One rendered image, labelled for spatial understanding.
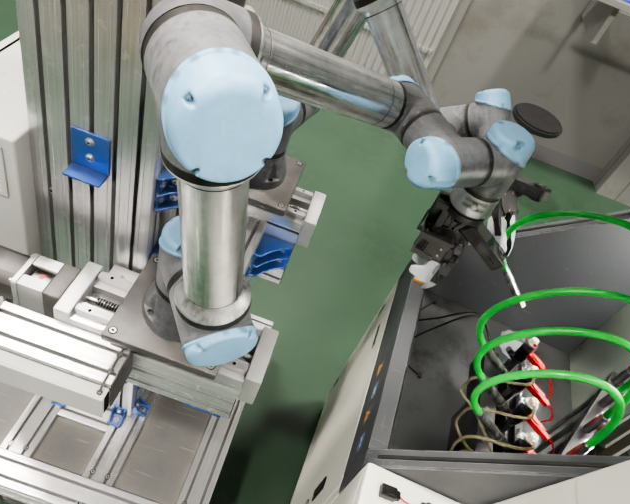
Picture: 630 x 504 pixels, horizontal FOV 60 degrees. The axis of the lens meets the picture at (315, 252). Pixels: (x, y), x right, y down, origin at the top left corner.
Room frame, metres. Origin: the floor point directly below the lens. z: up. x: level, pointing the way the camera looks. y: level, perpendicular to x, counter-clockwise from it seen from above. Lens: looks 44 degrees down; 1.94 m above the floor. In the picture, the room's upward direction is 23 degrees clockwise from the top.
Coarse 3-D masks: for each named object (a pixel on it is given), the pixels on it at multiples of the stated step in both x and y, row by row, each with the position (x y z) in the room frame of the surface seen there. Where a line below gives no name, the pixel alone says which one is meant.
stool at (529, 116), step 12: (516, 108) 3.14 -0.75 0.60; (528, 108) 3.20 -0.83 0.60; (540, 108) 3.27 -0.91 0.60; (516, 120) 3.07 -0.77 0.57; (528, 120) 3.05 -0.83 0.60; (540, 120) 3.11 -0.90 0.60; (552, 120) 3.18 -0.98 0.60; (540, 132) 2.99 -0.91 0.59; (552, 132) 3.03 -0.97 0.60; (516, 192) 3.25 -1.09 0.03
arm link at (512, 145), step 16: (496, 128) 0.77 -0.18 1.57; (512, 128) 0.79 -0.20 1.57; (496, 144) 0.75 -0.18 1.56; (512, 144) 0.75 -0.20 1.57; (528, 144) 0.76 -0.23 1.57; (496, 160) 0.74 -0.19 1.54; (512, 160) 0.74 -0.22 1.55; (496, 176) 0.73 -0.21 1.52; (512, 176) 0.75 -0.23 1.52; (480, 192) 0.75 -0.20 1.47; (496, 192) 0.75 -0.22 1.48
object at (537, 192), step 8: (520, 176) 1.08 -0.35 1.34; (512, 184) 1.05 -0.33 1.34; (520, 184) 1.04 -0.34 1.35; (528, 184) 1.04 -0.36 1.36; (536, 184) 1.04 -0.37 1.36; (520, 192) 1.03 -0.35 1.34; (528, 192) 1.03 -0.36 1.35; (536, 192) 1.02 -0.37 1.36; (544, 192) 1.02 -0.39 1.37; (536, 200) 1.01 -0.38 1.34; (544, 200) 1.02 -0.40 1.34
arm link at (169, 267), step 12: (168, 228) 0.61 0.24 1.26; (168, 240) 0.58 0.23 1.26; (180, 240) 0.59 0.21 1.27; (168, 252) 0.57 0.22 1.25; (180, 252) 0.57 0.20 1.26; (168, 264) 0.57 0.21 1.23; (180, 264) 0.56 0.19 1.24; (156, 276) 0.60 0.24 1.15; (168, 276) 0.55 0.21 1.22; (180, 276) 0.54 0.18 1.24; (168, 288) 0.54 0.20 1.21
